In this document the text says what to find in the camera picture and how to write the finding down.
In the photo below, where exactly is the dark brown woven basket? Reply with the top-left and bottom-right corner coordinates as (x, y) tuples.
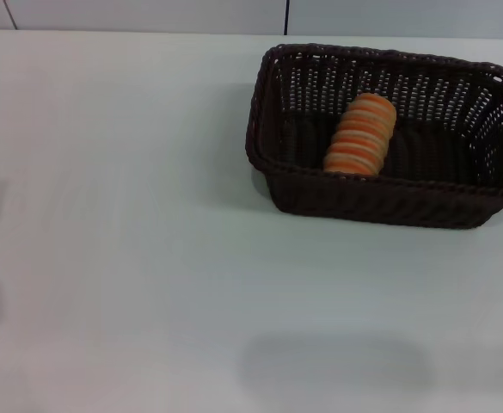
(245, 42), (503, 231)

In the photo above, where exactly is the orange and cream striped bread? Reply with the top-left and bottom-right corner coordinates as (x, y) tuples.
(322, 92), (397, 176)

